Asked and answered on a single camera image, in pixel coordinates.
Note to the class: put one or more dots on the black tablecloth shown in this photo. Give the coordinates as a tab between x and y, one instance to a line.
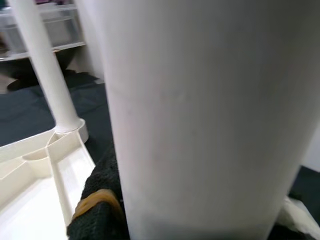
25	112

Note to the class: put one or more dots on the brown rubber band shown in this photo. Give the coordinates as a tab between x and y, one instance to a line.
100	197

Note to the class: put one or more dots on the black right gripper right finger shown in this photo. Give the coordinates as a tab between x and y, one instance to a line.
285	233

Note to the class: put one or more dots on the large black wok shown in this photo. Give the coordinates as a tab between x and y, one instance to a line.
22	72

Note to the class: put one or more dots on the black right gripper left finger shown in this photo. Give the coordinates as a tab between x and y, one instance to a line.
105	175

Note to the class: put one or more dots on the clear grey storage box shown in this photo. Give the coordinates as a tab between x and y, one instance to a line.
60	30

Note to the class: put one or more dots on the white plastic table leg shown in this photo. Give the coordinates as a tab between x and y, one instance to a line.
47	62
200	112

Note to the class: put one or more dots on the white shelf board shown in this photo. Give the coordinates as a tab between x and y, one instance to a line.
15	55

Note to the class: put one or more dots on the white plastic table top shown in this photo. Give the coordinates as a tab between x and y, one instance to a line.
30	200

